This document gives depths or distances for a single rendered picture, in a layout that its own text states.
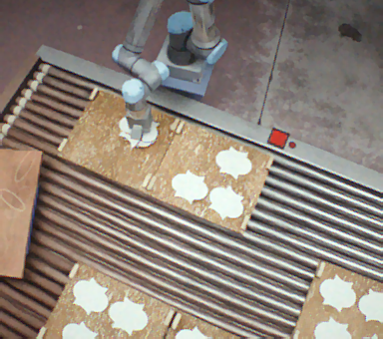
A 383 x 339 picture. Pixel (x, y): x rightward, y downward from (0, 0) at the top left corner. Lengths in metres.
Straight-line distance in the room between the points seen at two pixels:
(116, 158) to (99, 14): 1.92
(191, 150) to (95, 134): 0.41
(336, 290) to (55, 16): 2.87
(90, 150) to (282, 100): 1.59
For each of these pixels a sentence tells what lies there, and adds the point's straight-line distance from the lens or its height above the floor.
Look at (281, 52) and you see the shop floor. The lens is 3.31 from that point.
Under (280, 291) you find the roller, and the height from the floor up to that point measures 0.92.
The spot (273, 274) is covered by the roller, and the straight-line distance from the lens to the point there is 1.72.
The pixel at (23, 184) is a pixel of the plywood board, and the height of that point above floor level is 1.04.
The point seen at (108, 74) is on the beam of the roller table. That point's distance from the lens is 2.08.
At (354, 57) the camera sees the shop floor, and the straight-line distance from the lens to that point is 3.44.
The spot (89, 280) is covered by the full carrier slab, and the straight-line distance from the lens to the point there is 1.72.
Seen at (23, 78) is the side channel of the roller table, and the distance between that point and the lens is 2.15.
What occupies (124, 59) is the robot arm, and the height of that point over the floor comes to 1.28.
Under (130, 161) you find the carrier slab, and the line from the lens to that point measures 1.83.
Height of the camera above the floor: 2.60
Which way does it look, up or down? 64 degrees down
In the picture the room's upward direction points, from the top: 3 degrees counter-clockwise
